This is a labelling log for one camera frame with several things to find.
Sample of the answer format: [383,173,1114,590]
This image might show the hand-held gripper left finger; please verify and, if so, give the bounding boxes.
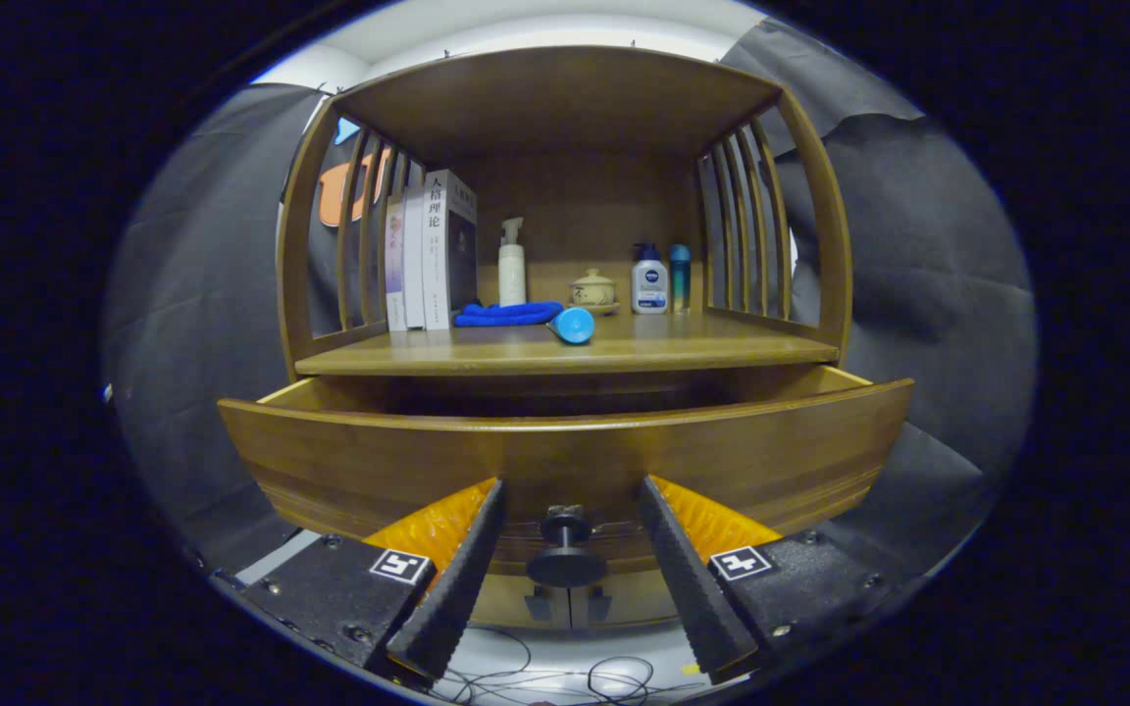
[236,478,509,684]

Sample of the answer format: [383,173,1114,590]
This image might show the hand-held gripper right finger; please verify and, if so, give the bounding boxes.
[636,475,904,685]

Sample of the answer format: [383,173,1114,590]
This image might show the black drawer knob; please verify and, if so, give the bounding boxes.
[526,505,607,589]

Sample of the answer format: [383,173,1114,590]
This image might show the wooden drawer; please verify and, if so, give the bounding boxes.
[217,365,916,578]

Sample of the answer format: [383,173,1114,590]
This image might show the blue white cosmetic tube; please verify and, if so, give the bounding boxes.
[547,306,596,346]

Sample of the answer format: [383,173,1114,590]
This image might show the wooden cabinet door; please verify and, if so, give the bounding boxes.
[475,574,571,629]
[570,574,679,627]

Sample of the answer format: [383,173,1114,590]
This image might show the wooden countertop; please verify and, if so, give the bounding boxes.
[293,309,841,378]

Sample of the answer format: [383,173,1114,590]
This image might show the wooden cabinet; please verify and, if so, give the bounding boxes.
[276,44,855,629]

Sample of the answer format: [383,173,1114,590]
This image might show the blue folded cloth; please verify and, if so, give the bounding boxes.
[453,301,564,328]

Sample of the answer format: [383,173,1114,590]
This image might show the white lotion bottle blue cap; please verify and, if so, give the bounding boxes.
[631,242,670,316]

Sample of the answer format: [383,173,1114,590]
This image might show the slim teal bottle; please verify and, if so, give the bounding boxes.
[669,243,693,314]

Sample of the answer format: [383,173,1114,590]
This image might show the beige lidded ceramic teacup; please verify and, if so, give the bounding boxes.
[568,269,621,317]

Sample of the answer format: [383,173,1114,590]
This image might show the white pump bottle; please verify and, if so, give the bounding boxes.
[497,217,528,308]

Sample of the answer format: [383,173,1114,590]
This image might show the thin white book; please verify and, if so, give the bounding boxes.
[402,186,428,330]

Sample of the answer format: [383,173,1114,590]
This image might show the lavender book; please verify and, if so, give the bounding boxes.
[385,193,409,332]

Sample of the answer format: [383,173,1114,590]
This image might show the thick grey white book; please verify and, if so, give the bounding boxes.
[422,169,479,331]

